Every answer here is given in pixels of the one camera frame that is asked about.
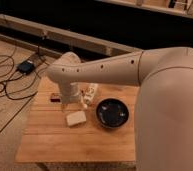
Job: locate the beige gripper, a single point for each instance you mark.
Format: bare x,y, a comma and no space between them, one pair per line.
70,93

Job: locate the white sponge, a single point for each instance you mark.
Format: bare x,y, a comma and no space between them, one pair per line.
76,118

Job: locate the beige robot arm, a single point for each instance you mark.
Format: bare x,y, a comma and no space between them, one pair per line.
163,116

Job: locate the dark ceramic bowl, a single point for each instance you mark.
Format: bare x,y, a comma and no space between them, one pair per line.
112,113

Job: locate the small dark red block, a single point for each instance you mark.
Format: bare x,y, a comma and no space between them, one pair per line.
55,97

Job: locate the wooden table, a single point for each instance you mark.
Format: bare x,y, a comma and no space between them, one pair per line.
48,139

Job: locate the black power adapter box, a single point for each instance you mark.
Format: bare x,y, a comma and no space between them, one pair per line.
25,67

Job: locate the long wooden beam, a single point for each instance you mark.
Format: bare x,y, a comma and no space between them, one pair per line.
67,37

